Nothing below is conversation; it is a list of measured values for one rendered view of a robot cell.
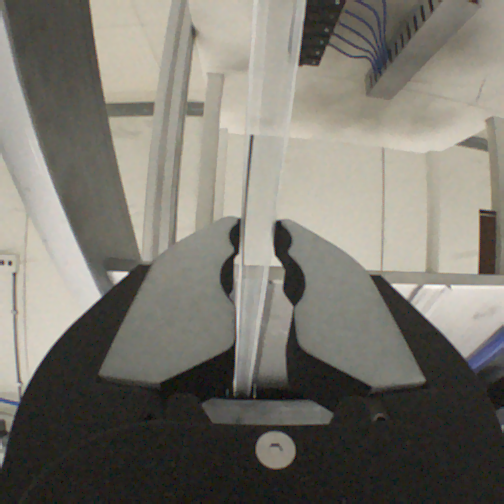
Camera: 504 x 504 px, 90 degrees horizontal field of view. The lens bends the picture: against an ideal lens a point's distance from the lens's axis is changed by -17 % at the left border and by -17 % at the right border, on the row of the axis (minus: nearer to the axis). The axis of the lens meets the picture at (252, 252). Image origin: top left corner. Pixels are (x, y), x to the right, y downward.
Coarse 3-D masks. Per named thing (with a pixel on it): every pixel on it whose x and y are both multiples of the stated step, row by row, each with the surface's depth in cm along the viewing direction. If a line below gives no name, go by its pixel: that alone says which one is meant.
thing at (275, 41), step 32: (256, 0) 7; (288, 0) 7; (256, 32) 7; (288, 32) 7; (256, 64) 8; (288, 64) 8; (256, 96) 8; (288, 96) 8; (256, 128) 9; (288, 128) 9; (256, 160) 10; (256, 192) 11; (256, 224) 12; (256, 256) 13; (256, 288) 15; (256, 320) 17
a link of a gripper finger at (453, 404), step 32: (384, 288) 8; (416, 320) 7; (416, 352) 6; (448, 352) 6; (448, 384) 5; (480, 384) 5; (384, 416) 5; (416, 416) 5; (448, 416) 5; (480, 416) 5; (480, 448) 4
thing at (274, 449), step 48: (144, 432) 4; (192, 432) 4; (240, 432) 4; (288, 432) 4; (336, 432) 4; (384, 432) 4; (48, 480) 3; (96, 480) 3; (144, 480) 3; (192, 480) 4; (240, 480) 4; (288, 480) 4; (336, 480) 4; (384, 480) 4; (432, 480) 3; (480, 480) 3
